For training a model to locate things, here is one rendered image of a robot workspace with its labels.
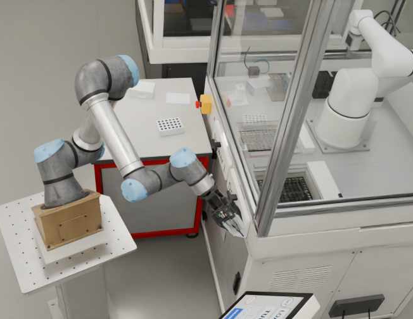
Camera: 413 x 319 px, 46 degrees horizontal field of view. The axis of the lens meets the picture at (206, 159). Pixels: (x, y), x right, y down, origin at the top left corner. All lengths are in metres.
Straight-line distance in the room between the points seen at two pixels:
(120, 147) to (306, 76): 0.60
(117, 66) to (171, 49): 1.18
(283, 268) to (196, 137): 0.79
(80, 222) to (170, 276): 0.99
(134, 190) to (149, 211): 1.18
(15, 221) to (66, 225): 0.28
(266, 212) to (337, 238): 0.39
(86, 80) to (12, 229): 0.78
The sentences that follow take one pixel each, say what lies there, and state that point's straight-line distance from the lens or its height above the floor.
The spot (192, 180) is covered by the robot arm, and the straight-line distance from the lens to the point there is 1.51.
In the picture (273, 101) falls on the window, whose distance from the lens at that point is 1.60.
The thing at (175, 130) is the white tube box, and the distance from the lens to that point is 2.42.
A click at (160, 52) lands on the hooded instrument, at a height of 0.88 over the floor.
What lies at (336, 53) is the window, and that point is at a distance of 1.35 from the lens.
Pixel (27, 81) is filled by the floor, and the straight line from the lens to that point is 4.14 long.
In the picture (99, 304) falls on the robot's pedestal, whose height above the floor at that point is 0.23.
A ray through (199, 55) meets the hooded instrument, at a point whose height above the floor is 0.86.
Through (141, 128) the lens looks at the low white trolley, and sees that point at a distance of 2.46.
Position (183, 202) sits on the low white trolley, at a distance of 2.63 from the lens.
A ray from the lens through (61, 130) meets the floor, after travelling 3.63.
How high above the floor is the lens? 2.39
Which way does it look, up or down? 44 degrees down
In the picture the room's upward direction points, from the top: 8 degrees clockwise
